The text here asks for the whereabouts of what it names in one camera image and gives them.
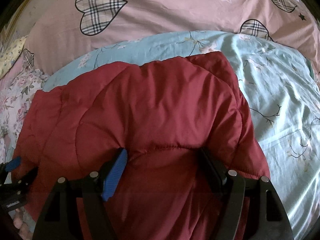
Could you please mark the light blue floral quilt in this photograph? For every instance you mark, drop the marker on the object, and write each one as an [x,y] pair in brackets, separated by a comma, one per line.
[277,83]

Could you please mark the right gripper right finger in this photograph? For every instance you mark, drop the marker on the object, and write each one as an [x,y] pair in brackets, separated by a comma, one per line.
[249,206]

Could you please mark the person's left hand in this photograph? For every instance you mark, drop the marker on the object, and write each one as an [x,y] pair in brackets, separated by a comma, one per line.
[24,223]

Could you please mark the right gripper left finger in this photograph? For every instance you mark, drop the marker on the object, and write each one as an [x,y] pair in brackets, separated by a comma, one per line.
[75,209]

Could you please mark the white floral bed sheet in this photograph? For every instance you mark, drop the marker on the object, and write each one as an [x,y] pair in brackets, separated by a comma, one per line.
[15,103]

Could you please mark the pink heart-print duvet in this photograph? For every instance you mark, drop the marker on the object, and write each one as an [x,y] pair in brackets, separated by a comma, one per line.
[71,28]

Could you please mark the yellow dotted cloth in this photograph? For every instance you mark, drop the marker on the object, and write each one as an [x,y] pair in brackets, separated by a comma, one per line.
[11,54]

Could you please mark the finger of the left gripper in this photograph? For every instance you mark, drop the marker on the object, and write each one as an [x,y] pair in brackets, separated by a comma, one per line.
[9,166]

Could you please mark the red quilted jacket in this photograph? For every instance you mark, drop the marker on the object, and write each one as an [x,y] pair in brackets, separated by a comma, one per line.
[161,113]

